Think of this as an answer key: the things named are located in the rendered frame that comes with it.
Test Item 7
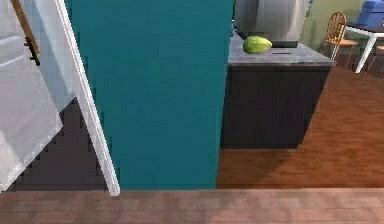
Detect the dark counter with grey top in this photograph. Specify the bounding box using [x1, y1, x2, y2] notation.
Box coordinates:
[220, 30, 337, 150]

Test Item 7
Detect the white-legged dining table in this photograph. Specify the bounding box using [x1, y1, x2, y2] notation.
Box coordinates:
[344, 21, 384, 74]

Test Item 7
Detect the white room door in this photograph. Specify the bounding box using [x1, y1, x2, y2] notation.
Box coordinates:
[0, 0, 64, 193]

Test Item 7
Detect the blue box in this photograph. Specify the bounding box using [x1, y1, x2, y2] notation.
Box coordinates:
[355, 0, 384, 30]

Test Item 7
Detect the green lettuce head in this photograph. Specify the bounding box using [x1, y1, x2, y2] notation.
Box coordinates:
[242, 35, 273, 55]

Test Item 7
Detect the silver fridge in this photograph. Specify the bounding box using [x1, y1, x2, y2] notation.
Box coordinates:
[233, 0, 310, 49]

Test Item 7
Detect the black door handle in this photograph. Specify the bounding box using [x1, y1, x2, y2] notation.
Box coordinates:
[23, 36, 41, 67]

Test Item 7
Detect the wooden round-back chair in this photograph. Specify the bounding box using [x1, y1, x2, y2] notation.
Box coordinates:
[324, 11, 359, 70]

